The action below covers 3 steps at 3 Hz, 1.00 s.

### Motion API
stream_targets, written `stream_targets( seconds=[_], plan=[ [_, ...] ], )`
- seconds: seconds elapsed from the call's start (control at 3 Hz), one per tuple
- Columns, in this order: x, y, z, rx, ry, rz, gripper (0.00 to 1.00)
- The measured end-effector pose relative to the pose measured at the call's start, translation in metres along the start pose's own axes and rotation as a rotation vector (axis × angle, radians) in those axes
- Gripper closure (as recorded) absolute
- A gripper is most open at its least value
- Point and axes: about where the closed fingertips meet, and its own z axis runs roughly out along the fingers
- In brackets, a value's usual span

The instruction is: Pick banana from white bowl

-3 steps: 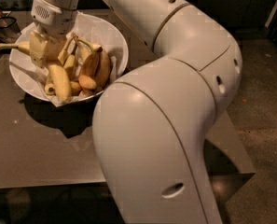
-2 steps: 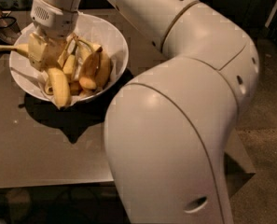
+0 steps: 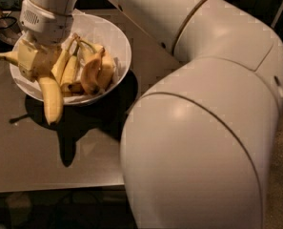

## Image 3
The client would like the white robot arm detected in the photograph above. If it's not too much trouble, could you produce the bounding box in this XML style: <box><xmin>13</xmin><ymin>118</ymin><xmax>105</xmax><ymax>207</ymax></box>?
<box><xmin>23</xmin><ymin>0</ymin><xmax>283</xmax><ymax>229</ymax></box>

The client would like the green yellow back banana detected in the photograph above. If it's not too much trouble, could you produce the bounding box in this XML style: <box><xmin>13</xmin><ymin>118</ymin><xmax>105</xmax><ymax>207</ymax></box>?
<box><xmin>51</xmin><ymin>33</ymin><xmax>77</xmax><ymax>83</ymax></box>

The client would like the white paper lining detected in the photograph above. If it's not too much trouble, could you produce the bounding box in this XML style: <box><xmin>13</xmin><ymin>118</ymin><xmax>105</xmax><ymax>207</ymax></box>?
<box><xmin>11</xmin><ymin>9</ymin><xmax>123</xmax><ymax>104</ymax></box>

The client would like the dark bag with strap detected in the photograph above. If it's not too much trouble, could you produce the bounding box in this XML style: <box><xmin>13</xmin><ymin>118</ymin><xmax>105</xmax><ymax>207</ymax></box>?
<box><xmin>0</xmin><ymin>9</ymin><xmax>22</xmax><ymax>52</ymax></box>

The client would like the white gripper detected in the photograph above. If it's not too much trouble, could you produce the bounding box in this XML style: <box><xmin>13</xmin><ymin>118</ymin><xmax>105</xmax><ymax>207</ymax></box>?
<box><xmin>18</xmin><ymin>0</ymin><xmax>73</xmax><ymax>82</ymax></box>

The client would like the yellow banana right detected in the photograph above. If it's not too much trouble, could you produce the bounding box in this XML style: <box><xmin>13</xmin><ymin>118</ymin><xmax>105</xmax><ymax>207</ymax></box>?
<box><xmin>79</xmin><ymin>39</ymin><xmax>115</xmax><ymax>93</ymax></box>

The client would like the small yellow banana left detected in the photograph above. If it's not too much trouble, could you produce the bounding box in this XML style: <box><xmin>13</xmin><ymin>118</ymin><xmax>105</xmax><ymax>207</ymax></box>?
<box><xmin>61</xmin><ymin>46</ymin><xmax>79</xmax><ymax>95</ymax></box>

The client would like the large yellow banana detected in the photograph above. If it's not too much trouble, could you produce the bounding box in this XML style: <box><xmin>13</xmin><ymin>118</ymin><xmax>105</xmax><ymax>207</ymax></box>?
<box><xmin>0</xmin><ymin>52</ymin><xmax>63</xmax><ymax>125</ymax></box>

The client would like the orange ripe banana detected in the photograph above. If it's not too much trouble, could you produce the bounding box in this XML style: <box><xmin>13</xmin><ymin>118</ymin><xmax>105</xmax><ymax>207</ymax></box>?
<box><xmin>80</xmin><ymin>48</ymin><xmax>105</xmax><ymax>94</ymax></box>

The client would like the white bowl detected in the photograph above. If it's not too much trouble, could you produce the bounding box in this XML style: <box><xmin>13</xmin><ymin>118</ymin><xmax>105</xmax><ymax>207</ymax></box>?
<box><xmin>9</xmin><ymin>12</ymin><xmax>132</xmax><ymax>107</ymax></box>

